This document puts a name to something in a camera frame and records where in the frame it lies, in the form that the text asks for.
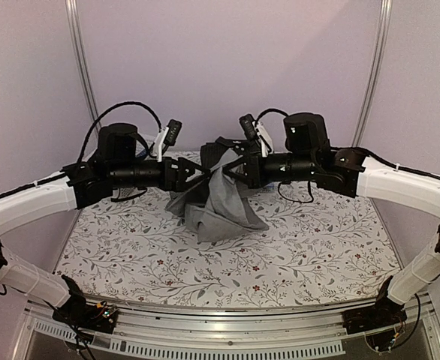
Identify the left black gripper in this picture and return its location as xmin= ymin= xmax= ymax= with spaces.
xmin=110 ymin=157 xmax=212 ymax=193

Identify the grey long sleeve shirt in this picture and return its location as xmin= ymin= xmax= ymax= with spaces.
xmin=165 ymin=169 xmax=269 ymax=243

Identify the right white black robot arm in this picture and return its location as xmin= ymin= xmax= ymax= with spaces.
xmin=223 ymin=112 xmax=440 ymax=327

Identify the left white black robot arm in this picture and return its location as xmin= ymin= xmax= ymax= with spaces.
xmin=0 ymin=120 xmax=209 ymax=326

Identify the folded black striped shirt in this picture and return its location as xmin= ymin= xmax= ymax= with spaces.
xmin=200 ymin=136 xmax=250 ymax=179

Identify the folded light blue shirt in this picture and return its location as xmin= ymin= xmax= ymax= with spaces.
xmin=259 ymin=181 xmax=276 ymax=192

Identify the white plastic laundry basket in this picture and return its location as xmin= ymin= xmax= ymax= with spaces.
xmin=108 ymin=134 xmax=155 ymax=203

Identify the floral patterned tablecloth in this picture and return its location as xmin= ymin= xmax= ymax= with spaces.
xmin=55 ymin=183 xmax=400 ymax=308

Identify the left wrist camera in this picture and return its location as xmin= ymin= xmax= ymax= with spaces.
xmin=150 ymin=119 xmax=182 ymax=162

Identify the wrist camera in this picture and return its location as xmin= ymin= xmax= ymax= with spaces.
xmin=150 ymin=119 xmax=182 ymax=162
xmin=239 ymin=114 xmax=274 ymax=158

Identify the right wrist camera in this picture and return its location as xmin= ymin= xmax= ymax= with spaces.
xmin=239 ymin=114 xmax=274 ymax=158

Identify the aluminium front rail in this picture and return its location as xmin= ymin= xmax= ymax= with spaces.
xmin=12 ymin=293 xmax=440 ymax=359

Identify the left aluminium frame post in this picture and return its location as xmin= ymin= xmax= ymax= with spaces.
xmin=65 ymin=0 xmax=98 ymax=121

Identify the aluminium frame post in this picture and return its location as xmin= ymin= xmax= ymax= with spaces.
xmin=65 ymin=0 xmax=98 ymax=121
xmin=351 ymin=0 xmax=393 ymax=147

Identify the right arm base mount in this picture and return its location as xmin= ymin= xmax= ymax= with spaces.
xmin=342 ymin=276 xmax=407 ymax=335

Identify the right aluminium frame post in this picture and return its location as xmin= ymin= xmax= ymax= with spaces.
xmin=351 ymin=0 xmax=393 ymax=147

